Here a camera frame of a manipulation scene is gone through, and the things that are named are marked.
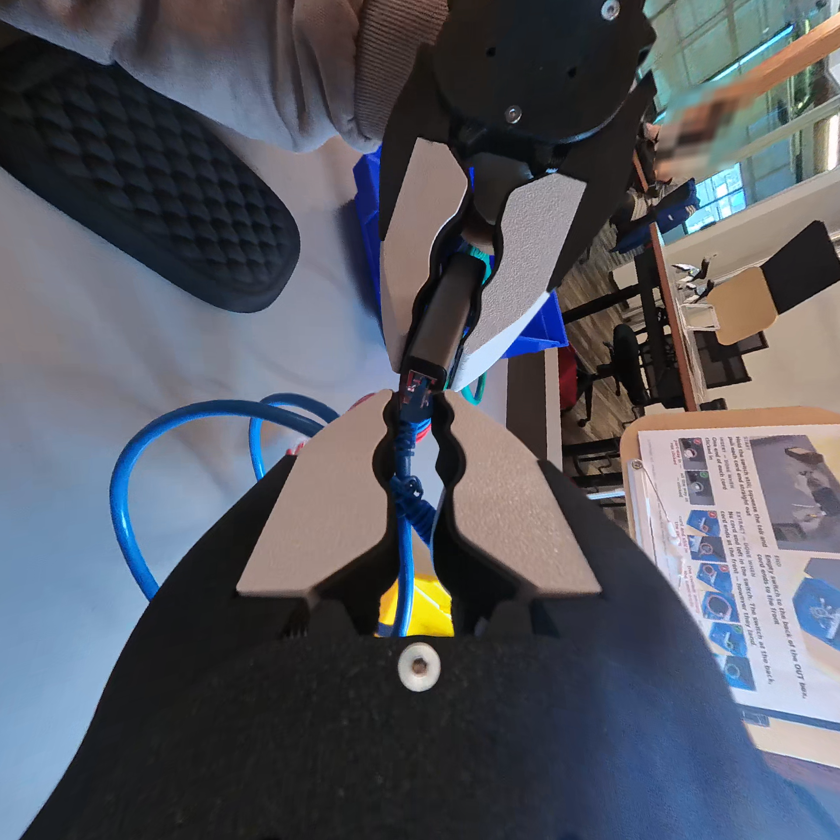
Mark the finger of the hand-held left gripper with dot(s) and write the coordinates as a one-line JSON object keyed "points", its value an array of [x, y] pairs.
{"points": [[413, 216], [531, 249]]}

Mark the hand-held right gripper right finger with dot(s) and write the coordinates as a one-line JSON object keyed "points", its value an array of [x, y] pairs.
{"points": [[518, 512]]}

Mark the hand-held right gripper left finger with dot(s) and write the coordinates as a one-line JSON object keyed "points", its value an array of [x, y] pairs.
{"points": [[315, 518]]}

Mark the blue plastic bin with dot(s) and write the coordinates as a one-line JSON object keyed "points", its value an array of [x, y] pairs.
{"points": [[538, 334]]}

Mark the dark grey network switch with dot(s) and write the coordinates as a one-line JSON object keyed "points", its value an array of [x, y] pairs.
{"points": [[443, 308]]}

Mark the person's left forearm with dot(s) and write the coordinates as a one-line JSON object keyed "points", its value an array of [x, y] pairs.
{"points": [[229, 65]]}

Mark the yellow plastic object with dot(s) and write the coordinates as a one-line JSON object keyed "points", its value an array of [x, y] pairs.
{"points": [[430, 610]]}

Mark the red bin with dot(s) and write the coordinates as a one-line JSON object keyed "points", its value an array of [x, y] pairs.
{"points": [[569, 384]]}

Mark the black office chair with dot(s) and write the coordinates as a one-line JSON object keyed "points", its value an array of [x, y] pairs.
{"points": [[623, 367]]}

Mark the wooden edged desk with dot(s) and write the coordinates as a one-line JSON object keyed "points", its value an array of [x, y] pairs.
{"points": [[669, 308]]}

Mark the blue chair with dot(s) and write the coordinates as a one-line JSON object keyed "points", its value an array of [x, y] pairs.
{"points": [[676, 207]]}

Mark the tan and black chair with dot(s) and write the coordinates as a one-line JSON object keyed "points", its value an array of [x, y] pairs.
{"points": [[741, 305]]}

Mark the printed instruction sheet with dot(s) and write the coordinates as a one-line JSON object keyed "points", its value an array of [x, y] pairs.
{"points": [[754, 525]]}

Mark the black textured foam pad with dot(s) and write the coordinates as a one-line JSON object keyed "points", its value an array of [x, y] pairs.
{"points": [[131, 184]]}

